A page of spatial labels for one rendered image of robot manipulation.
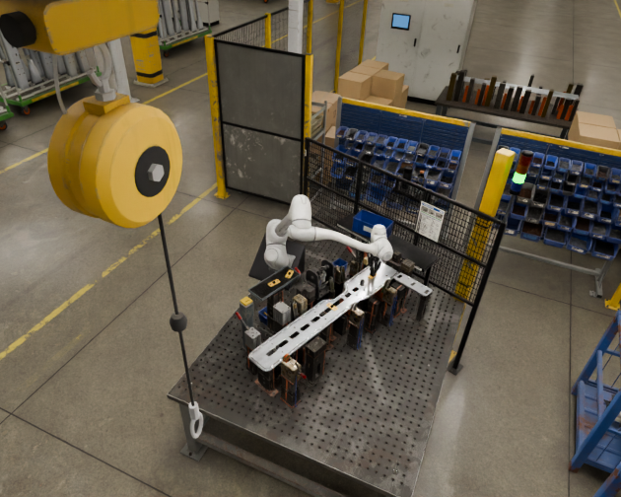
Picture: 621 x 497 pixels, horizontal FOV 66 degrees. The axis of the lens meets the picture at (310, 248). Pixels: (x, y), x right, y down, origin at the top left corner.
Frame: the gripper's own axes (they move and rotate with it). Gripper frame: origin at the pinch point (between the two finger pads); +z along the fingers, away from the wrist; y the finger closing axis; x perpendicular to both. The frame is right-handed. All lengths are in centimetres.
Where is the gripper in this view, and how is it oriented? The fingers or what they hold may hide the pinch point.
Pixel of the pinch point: (373, 271)
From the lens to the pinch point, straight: 365.7
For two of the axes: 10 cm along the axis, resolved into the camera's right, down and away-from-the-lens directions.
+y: 7.3, 4.3, -5.3
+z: -0.3, 8.0, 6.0
